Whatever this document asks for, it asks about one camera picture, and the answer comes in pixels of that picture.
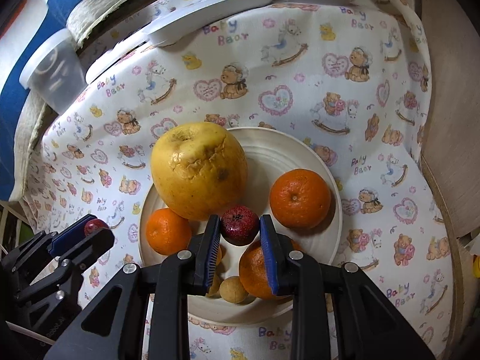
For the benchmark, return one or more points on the striped Paris towel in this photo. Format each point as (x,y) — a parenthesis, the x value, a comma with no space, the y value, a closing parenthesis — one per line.
(38,21)

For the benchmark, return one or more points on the wooden chair back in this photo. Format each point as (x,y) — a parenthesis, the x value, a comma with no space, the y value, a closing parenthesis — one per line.
(450,154)

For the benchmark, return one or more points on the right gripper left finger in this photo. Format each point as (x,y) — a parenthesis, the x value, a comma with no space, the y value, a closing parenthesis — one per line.
(144,307)

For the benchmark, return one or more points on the red hawthorn fruit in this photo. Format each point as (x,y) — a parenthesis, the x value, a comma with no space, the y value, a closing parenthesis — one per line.
(240,225)
(93,225)

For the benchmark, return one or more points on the clear plastic lidded container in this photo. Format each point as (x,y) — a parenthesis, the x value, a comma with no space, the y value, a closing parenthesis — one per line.
(54,72)

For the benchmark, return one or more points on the yellow toy bottle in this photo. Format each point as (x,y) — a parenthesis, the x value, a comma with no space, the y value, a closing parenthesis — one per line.
(476,266)

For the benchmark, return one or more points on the large orange mandarin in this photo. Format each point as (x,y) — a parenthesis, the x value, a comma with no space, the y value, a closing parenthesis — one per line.
(252,273)

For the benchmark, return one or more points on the baby bear printed cloth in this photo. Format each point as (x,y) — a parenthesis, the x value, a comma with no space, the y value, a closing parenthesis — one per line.
(349,85)

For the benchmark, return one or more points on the small orange mandarin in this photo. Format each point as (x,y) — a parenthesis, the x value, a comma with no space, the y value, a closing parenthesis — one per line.
(167,233)

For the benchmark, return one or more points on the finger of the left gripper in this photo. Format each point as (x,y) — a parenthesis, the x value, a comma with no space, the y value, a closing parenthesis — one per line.
(75,256)
(71,230)

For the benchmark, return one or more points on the large yellow pomelo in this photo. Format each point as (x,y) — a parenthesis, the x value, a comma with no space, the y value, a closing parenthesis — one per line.
(199,169)

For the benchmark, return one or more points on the small yellow kumquat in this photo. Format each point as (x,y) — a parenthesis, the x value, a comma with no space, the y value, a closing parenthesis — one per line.
(232,291)

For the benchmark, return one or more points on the white desk lamp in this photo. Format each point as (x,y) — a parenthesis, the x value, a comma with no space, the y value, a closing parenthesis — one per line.
(174,26)

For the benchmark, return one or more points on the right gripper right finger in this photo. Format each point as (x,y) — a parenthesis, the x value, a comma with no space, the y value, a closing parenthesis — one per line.
(367,324)

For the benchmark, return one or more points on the medium orange mandarin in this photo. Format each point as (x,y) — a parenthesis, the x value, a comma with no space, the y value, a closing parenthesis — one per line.
(300,199)

